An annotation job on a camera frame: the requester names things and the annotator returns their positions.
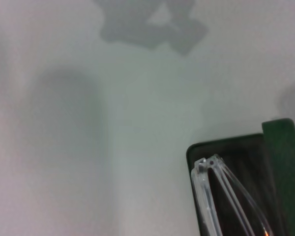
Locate clear white glasses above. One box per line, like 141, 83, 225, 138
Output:
190, 153, 278, 236

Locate green glasses case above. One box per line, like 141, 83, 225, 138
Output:
186, 118, 295, 236

